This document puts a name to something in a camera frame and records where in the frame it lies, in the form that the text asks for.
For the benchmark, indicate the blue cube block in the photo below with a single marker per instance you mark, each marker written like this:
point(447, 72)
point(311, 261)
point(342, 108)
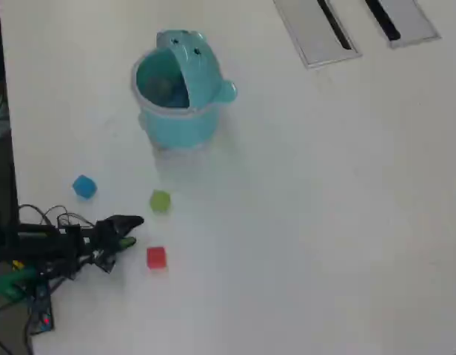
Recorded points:
point(84, 188)

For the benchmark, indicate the grey sneaker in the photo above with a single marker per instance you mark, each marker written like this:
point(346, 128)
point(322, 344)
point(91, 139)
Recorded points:
point(0, 109)

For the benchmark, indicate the red cube block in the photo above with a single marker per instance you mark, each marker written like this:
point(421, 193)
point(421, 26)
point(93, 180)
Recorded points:
point(156, 257)

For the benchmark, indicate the blue controller circuit board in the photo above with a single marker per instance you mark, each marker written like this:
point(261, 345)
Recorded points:
point(42, 314)

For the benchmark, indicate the teal hippo shaped bin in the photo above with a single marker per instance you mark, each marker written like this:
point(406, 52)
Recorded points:
point(183, 122)

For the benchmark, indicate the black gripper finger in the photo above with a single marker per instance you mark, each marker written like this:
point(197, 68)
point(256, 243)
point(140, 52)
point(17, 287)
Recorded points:
point(128, 222)
point(126, 244)

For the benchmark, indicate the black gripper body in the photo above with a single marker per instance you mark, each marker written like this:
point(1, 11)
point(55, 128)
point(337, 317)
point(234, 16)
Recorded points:
point(100, 244)

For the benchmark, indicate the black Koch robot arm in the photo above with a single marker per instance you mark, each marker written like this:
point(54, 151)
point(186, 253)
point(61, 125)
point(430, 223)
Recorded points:
point(39, 240)

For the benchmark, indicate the green cube block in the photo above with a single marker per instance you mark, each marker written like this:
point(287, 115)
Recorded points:
point(160, 201)

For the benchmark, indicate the yellow connector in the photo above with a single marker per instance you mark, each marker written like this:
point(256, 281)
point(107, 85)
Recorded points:
point(17, 264)

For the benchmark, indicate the green table clamp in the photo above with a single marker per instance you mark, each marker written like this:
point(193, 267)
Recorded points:
point(6, 284)

